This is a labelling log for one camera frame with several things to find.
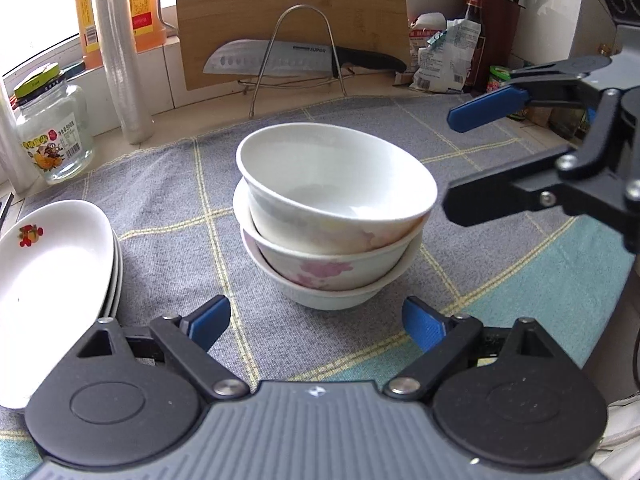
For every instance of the right plastic wrap roll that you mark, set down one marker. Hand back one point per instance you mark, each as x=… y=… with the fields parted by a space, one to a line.
x=119 y=57

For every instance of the white bowl pink flowers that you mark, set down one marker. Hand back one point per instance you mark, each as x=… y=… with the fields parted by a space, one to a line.
x=333 y=273

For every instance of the white fruit plate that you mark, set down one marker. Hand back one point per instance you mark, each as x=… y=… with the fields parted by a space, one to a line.
x=109 y=297
x=56 y=269
x=120 y=278

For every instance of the grey blue checked towel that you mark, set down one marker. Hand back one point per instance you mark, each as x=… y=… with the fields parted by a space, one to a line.
x=478 y=403

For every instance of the glass jar green lid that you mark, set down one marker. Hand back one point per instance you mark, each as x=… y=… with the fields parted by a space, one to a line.
x=52 y=124

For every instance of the wooden knife block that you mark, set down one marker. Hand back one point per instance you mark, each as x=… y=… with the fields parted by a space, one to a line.
x=498 y=20

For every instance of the dark soy sauce bottle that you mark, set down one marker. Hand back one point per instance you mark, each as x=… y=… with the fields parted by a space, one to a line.
x=474 y=26

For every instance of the plastic wrap roll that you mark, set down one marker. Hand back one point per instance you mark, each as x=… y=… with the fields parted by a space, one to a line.
x=14 y=162
x=119 y=57

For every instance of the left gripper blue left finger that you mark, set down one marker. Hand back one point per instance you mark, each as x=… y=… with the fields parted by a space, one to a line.
x=207 y=323

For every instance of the orange oil bottle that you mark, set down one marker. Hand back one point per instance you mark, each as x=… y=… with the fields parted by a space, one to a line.
x=149 y=32

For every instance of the red white seasoning bag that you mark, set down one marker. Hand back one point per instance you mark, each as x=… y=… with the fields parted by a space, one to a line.
x=421 y=29

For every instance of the white plastic food bag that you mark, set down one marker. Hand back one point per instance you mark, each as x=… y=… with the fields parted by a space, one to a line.
x=443 y=64

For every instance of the bamboo cutting board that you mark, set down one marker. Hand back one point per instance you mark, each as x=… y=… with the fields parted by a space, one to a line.
x=205 y=25

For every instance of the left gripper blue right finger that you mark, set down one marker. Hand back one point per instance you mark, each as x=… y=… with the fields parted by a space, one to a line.
x=423 y=324

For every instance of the steel santoku knife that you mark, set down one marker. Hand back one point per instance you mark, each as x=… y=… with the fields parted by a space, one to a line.
x=243 y=57

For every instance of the green lid sauce jar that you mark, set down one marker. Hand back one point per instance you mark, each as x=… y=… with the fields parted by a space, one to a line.
x=498 y=77

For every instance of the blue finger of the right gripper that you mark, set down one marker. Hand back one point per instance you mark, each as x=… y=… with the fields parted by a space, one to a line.
x=533 y=183
x=486 y=108

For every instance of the steel wire rack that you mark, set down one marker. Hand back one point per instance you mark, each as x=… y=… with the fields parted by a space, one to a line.
x=303 y=47

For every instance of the left plastic wrap roll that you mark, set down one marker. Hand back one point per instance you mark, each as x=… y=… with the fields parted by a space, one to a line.
x=14 y=162

